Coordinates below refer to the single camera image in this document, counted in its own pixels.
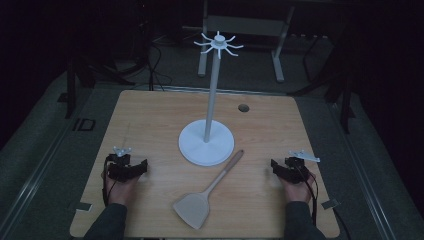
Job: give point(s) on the white metal table frame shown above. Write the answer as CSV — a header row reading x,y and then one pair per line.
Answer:
x,y
246,26

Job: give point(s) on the black metal stand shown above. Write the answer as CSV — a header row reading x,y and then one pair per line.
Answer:
x,y
345,96
70,86

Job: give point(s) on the person's right hand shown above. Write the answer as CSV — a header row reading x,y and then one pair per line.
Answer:
x,y
298,192

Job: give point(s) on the metal floor rail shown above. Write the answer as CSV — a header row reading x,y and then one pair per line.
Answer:
x,y
36,173
363,176

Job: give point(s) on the white hook stand rack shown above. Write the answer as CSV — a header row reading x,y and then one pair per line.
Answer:
x,y
206,146

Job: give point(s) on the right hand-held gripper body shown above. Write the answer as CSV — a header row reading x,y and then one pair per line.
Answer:
x,y
296,170

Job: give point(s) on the beige spatula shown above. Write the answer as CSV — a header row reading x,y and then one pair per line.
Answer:
x,y
195,205

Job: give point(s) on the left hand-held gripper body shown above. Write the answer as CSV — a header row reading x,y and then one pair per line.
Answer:
x,y
117,168

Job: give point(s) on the person's left hand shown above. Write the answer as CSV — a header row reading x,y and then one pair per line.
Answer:
x,y
118,193

